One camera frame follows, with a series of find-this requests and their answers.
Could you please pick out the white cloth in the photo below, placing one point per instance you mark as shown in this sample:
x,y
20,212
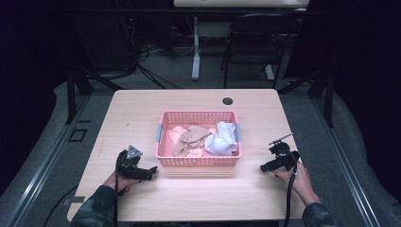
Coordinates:
x,y
220,142

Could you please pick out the black metal stand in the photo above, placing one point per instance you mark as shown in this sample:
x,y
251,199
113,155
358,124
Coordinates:
x,y
321,91
75,88

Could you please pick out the metal floor rail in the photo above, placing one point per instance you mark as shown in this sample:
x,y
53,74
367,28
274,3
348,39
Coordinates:
x,y
345,157
47,160

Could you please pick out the black folding chair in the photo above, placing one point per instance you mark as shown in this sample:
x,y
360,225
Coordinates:
x,y
258,47

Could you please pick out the light peach cloth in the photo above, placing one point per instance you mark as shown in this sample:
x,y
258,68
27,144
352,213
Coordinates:
x,y
176,134

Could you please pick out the small peach cloth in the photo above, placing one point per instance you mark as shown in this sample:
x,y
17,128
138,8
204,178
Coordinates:
x,y
195,153

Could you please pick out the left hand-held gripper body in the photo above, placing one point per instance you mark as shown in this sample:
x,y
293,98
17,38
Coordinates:
x,y
127,162

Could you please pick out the person's left hand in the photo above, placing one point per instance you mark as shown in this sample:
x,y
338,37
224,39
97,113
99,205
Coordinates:
x,y
121,182

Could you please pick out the white desk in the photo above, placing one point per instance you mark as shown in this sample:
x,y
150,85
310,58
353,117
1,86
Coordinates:
x,y
220,3

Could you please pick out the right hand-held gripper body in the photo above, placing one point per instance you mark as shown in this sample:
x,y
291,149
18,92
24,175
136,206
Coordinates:
x,y
283,156

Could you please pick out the person's right hand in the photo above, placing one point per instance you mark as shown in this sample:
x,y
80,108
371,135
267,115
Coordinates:
x,y
301,181

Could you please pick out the pink plastic basket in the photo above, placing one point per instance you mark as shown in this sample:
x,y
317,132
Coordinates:
x,y
197,161

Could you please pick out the tan cloth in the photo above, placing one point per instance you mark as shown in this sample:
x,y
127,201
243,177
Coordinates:
x,y
192,137

